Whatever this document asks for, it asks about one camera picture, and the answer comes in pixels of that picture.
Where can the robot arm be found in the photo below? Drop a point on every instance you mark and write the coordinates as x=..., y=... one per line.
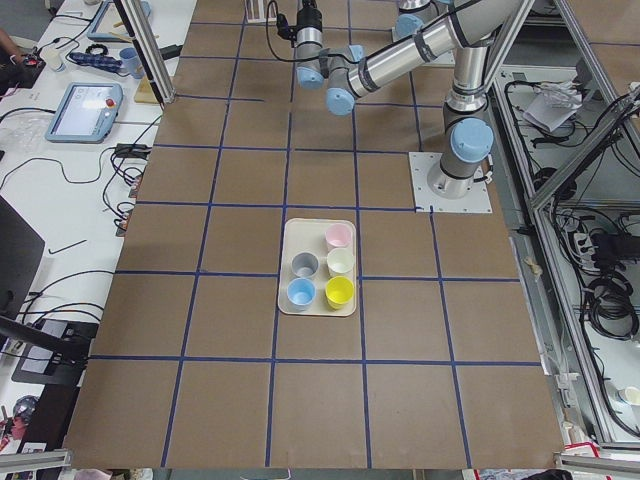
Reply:
x=424, y=32

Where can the pink plastic cup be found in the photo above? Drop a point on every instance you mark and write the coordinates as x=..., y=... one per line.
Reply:
x=338, y=235

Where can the grey plastic cup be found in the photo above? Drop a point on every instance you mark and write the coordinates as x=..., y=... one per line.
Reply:
x=305, y=265

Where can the cream white plastic cup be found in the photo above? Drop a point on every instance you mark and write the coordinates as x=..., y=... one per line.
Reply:
x=340, y=262

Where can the yellow plastic cup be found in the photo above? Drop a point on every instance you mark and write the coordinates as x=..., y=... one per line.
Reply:
x=339, y=291

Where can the blue plastic cup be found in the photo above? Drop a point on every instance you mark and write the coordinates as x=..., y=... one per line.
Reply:
x=301, y=293

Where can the blue cup on desk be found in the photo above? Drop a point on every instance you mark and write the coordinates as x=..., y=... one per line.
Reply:
x=132, y=62

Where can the white paper cup on desk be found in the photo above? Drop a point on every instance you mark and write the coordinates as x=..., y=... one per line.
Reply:
x=53, y=59

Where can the cream plastic tray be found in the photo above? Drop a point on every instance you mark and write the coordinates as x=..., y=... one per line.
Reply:
x=318, y=272

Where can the wooden mug tree stand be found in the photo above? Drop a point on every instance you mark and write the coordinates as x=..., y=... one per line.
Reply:
x=143, y=93

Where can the blue teach pendant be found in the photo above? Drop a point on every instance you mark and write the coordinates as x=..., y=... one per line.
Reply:
x=107, y=25
x=86, y=113

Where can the dark blue checkered cloth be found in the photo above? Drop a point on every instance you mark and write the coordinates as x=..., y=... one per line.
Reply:
x=101, y=62

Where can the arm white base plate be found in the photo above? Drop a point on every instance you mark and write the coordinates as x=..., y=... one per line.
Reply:
x=434, y=192

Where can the silver aluminium frame post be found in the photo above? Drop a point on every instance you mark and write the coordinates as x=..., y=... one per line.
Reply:
x=139, y=30

